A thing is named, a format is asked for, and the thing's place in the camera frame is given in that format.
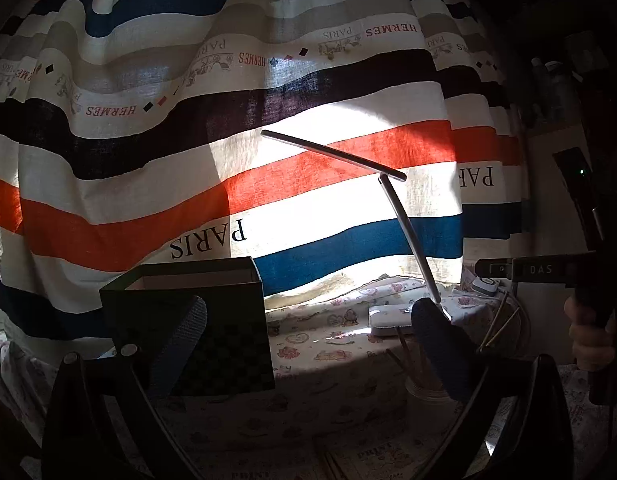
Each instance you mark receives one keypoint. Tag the green checkered box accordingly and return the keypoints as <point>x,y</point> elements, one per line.
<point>145,304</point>

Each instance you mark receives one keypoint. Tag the white desk lamp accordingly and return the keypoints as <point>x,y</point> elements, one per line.
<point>362,242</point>

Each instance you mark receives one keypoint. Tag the bamboo chopstick one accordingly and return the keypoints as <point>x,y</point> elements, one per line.
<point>397,361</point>

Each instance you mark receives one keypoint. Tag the bamboo chopstick nine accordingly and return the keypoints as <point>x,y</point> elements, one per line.
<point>491,326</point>

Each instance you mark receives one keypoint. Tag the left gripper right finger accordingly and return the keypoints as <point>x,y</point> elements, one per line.
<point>536,441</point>

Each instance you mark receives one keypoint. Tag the white round charger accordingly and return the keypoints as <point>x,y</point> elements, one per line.
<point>486,286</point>

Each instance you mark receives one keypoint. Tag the person's right hand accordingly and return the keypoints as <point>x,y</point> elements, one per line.
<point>592,346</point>

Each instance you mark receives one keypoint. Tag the bamboo chopstick two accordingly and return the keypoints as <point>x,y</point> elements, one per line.
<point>407,354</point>

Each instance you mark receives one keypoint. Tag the translucent plastic cup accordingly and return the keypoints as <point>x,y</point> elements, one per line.
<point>430,412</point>

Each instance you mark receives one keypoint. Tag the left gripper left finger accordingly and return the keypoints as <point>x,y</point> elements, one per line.
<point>79,439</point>

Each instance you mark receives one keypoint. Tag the striped window curtain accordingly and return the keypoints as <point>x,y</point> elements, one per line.
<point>130,133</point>

